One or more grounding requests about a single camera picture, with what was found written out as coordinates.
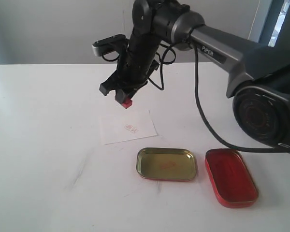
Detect red plastic stamp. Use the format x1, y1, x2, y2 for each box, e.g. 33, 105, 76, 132
121, 98, 132, 109

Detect grey cabinet doors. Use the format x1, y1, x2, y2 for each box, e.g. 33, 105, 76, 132
0, 0, 271, 64

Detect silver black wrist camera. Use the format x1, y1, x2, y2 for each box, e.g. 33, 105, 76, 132
92, 34, 128, 57

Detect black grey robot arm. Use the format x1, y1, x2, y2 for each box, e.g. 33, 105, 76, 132
92, 0, 290, 153

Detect white paper sheet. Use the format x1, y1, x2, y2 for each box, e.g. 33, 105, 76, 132
99, 110, 157, 145

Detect red ink pad tin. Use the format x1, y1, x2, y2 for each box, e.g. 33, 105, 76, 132
204, 148, 259, 208

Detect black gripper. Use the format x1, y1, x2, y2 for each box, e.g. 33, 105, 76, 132
99, 52, 159, 103

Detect gold tin lid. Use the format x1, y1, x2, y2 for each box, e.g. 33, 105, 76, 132
136, 147, 198, 182

